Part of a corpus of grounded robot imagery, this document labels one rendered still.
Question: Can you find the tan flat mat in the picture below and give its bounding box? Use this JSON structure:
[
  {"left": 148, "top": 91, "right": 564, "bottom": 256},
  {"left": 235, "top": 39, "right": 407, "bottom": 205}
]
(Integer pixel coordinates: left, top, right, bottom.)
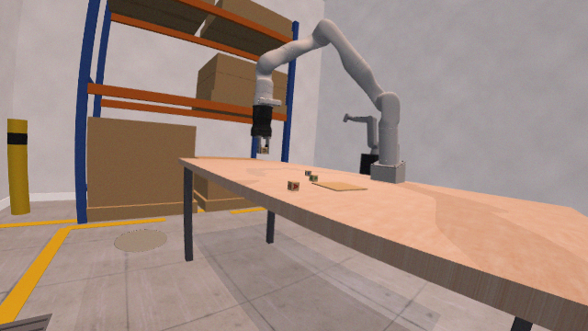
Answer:
[{"left": 311, "top": 182, "right": 367, "bottom": 191}]

